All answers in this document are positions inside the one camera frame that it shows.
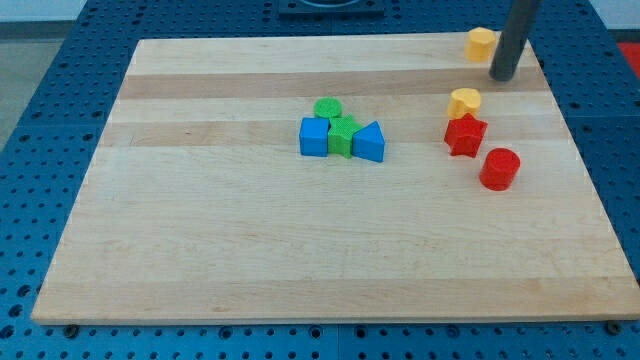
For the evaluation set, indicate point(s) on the yellow heart block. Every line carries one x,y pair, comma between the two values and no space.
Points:
463,101

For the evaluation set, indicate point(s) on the yellow hexagon block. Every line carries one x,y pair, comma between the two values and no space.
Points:
480,44

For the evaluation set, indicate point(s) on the green star block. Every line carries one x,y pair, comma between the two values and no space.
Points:
340,135

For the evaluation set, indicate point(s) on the blue cube block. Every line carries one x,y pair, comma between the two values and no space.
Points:
313,137

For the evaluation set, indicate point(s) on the blue triangle block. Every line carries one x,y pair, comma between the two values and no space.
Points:
369,143

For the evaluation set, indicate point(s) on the wooden board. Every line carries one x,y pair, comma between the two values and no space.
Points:
198,207

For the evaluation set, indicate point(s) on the green cylinder block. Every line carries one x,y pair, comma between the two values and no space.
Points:
328,107

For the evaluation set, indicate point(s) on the red star block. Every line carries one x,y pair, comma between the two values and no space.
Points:
464,135

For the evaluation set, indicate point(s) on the red cylinder block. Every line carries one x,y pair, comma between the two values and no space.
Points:
499,169

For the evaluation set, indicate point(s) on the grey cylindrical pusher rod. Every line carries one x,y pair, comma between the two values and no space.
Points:
513,38

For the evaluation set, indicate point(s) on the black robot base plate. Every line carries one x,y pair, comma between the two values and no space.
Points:
297,8

